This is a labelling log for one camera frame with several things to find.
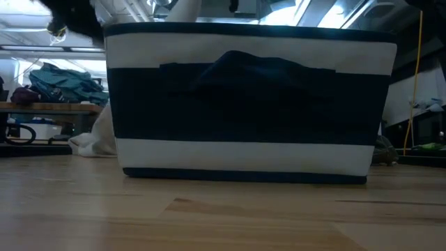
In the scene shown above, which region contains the blue white striped fabric basket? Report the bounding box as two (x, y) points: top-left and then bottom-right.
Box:
(103, 22), (398, 185)

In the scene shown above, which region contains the teal clothes pile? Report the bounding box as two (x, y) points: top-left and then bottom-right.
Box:
(29, 62), (109, 107)

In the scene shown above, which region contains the wooden workbench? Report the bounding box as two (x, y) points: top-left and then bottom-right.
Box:
(0, 102), (104, 137)

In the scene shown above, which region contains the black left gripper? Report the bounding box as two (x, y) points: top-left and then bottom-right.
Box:
(34, 0), (105, 45)

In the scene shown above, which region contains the black hose coil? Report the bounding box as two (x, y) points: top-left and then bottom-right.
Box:
(5, 123), (38, 146)

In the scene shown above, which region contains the white storage box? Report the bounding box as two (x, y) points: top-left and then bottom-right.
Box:
(20, 121), (63, 140)

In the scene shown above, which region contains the dark red bag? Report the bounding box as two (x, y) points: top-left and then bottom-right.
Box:
(10, 86), (41, 105)

